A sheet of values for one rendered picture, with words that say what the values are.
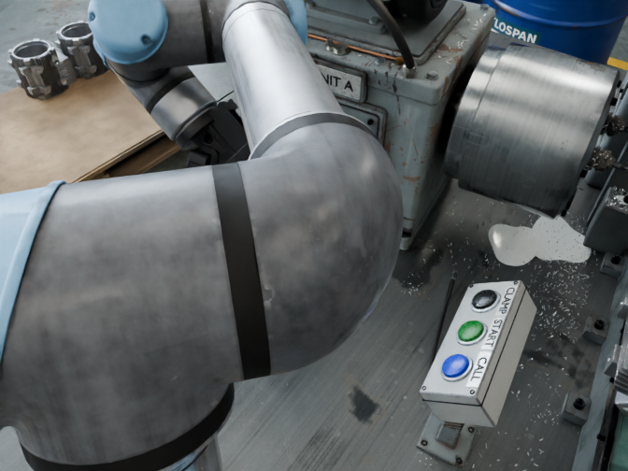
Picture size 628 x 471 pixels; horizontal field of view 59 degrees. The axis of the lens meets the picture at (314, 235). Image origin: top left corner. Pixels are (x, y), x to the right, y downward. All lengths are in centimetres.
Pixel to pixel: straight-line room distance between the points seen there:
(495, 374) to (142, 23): 50
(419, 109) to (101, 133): 188
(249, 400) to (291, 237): 66
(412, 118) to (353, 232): 63
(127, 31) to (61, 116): 216
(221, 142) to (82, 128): 196
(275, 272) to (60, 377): 10
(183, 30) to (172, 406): 42
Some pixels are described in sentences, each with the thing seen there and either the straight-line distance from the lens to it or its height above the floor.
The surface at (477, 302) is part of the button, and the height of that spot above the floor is 107.
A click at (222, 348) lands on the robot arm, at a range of 26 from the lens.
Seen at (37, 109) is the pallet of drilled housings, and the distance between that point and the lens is 283.
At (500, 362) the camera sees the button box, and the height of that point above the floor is 107.
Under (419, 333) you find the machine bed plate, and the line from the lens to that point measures 96.
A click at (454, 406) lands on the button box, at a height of 105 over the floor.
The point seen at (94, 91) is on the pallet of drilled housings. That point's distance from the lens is 286.
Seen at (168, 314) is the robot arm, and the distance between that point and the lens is 25.
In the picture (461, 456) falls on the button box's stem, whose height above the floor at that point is 81.
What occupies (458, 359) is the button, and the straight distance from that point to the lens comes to 62.
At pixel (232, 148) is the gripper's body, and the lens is 69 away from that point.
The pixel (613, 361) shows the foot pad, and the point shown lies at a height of 99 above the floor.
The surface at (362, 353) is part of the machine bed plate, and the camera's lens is 93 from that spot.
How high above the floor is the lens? 160
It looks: 47 degrees down
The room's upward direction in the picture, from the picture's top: straight up
